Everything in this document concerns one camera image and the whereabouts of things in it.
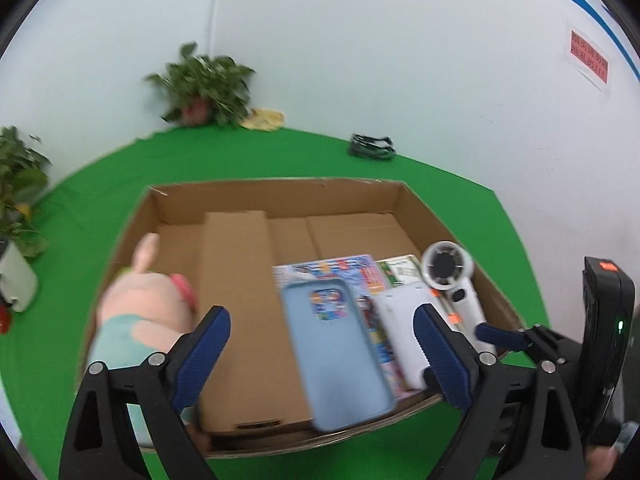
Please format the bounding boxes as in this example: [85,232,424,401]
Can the potted plant in pink pot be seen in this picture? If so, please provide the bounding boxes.
[143,41,255,127]

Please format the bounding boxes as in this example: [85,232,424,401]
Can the white handheld fan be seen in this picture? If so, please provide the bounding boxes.
[421,240,497,354]

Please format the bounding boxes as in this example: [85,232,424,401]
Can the yellow cloth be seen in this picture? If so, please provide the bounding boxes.
[240,108,285,132]

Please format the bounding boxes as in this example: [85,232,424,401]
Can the red wall sign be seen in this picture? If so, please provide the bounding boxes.
[567,28,610,89]

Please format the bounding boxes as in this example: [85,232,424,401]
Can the light blue phone case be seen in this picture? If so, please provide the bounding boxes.
[281,278,396,432]

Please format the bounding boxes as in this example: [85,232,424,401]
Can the pink and teal plush pig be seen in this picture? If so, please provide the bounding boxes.
[86,232,202,449]

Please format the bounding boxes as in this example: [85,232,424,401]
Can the green and white book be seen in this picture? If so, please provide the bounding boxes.
[376,255,423,288]

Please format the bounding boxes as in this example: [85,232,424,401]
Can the large cardboard tray box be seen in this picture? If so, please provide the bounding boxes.
[77,176,526,460]

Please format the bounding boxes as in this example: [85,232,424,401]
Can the white mug black handle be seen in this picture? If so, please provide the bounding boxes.
[0,235,38,312]

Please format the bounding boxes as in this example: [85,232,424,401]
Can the colourful picture book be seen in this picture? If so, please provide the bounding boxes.
[273,255,420,400]

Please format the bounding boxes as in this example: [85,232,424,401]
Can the green tablecloth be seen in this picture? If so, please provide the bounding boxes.
[1,128,544,479]

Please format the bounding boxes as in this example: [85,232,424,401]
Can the flat brown cardboard box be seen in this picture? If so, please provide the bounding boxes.
[198,211,311,434]

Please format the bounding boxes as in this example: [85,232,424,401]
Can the potted plant left side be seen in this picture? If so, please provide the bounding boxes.
[1,126,50,260]

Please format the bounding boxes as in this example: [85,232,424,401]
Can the red paper cup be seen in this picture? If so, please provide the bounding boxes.
[0,302,12,334]

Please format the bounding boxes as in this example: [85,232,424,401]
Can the person's right hand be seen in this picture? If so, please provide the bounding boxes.
[586,422,638,480]

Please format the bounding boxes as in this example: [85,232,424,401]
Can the white plastic device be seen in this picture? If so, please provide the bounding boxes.
[373,282,437,390]

